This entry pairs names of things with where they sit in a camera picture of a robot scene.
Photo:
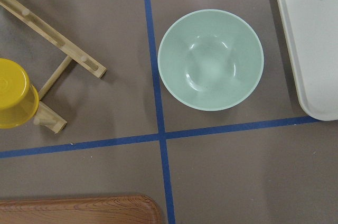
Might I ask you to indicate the brown wooden tray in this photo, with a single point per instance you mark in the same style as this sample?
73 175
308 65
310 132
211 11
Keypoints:
114 209

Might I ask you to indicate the cream rectangular tray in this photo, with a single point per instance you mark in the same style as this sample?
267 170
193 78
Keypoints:
310 28

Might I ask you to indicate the mint green bowl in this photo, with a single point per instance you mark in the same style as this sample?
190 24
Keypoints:
210 60

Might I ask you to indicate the wooden dish rack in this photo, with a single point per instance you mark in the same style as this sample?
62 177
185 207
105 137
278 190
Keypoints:
45 116

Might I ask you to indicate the yellow cup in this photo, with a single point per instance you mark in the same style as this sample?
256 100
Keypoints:
19 98

